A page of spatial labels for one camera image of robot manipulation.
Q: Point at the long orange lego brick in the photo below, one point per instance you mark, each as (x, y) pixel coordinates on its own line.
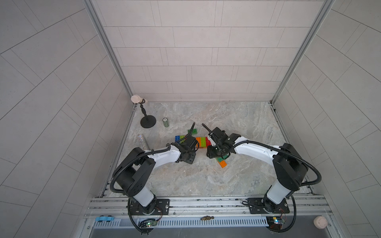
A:
(198, 141)

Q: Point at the brass fitting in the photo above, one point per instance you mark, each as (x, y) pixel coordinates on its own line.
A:
(206, 218)

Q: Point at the left metal corner post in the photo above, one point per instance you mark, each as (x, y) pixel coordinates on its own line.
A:
(89, 6)

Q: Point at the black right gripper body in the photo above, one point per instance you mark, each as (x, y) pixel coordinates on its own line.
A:
(217, 138)

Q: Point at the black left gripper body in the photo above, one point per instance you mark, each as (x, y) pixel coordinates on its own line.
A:
(192, 143)

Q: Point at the left circuit board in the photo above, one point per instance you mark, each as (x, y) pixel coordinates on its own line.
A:
(148, 223)

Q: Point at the circuit board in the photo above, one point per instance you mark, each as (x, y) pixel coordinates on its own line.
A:
(275, 223)
(148, 223)

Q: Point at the red lego brick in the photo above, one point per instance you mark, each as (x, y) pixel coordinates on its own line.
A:
(207, 142)

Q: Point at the light blue clip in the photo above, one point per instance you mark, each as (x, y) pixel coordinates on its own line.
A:
(104, 219)

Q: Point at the metal corner frame post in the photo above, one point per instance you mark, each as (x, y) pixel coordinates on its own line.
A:
(321, 15)

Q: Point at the right circuit board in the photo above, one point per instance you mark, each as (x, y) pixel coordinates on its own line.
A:
(275, 223)

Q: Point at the green camouflage can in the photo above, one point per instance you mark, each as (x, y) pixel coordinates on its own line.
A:
(165, 122)

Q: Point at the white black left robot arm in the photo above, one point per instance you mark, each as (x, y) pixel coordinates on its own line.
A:
(131, 176)

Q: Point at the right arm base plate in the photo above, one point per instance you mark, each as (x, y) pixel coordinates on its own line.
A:
(266, 206)

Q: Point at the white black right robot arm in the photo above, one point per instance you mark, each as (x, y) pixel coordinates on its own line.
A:
(292, 172)

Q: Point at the glitter silver microphone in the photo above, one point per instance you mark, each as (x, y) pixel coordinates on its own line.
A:
(143, 144)

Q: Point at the beige round knob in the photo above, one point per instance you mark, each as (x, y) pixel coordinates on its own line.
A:
(320, 222)

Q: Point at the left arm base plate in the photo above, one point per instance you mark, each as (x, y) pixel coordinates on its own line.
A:
(155, 208)

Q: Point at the black microphone stand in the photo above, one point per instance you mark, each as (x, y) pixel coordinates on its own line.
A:
(148, 121)

